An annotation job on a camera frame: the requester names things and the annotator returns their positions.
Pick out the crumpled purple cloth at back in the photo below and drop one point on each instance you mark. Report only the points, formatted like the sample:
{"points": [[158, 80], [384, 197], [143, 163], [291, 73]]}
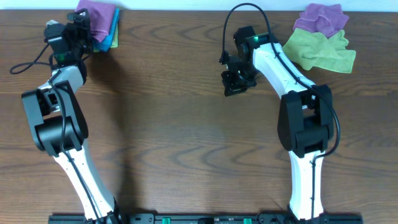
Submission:
{"points": [[327, 20]]}

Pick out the crumpled green cloth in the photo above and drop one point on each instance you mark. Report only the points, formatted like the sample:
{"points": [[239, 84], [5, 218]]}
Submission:
{"points": [[316, 50]]}

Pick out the purple microfiber cloth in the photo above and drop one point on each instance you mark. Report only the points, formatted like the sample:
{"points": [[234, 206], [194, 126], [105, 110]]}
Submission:
{"points": [[101, 17]]}

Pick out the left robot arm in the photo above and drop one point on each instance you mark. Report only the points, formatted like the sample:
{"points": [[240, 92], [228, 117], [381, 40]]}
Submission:
{"points": [[57, 124]]}

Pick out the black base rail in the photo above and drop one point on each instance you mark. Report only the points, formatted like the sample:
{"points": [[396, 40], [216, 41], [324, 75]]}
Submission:
{"points": [[263, 218]]}

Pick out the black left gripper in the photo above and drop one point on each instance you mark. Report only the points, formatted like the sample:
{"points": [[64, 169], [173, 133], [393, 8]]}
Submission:
{"points": [[80, 18]]}

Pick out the green folded cloth under blue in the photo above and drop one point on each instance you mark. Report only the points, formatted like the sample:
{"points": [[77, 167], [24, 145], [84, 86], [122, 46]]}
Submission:
{"points": [[109, 42]]}

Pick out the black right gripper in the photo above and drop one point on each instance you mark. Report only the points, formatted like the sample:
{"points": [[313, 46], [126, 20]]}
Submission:
{"points": [[236, 86]]}

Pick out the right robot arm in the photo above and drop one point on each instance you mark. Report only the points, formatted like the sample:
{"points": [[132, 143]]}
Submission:
{"points": [[305, 124]]}

